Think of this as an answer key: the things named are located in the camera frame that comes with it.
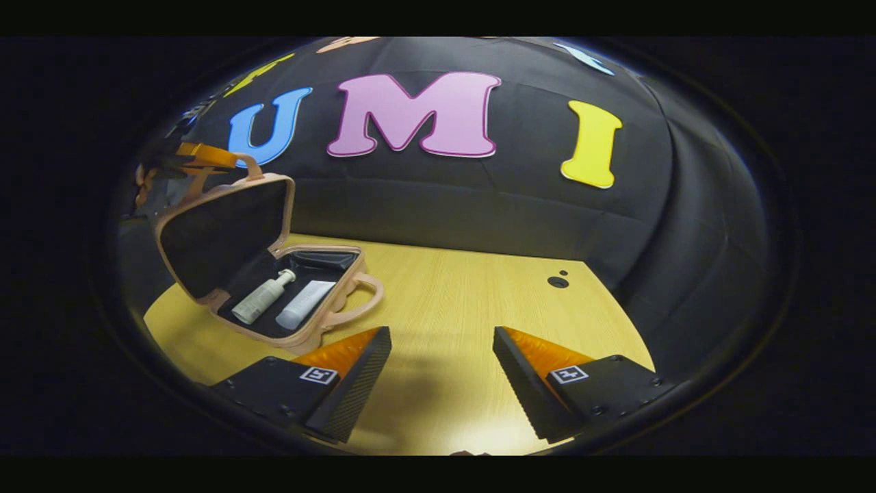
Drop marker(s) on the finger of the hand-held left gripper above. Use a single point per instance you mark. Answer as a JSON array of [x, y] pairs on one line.
[[205, 154]]

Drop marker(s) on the white squeeze tube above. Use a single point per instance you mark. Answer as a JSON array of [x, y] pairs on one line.
[[304, 306]]

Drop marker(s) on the pink suitcase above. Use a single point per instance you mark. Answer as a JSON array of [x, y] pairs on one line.
[[226, 236]]

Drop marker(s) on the black backdrop cloth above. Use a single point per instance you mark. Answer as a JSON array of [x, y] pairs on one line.
[[513, 198]]

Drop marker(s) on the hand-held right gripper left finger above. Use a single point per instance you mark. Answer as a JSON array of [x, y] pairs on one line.
[[359, 383]]

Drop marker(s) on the white pump bottle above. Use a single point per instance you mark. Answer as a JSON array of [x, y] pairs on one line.
[[259, 301]]

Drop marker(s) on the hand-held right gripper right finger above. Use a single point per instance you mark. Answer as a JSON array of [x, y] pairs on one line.
[[523, 383]]

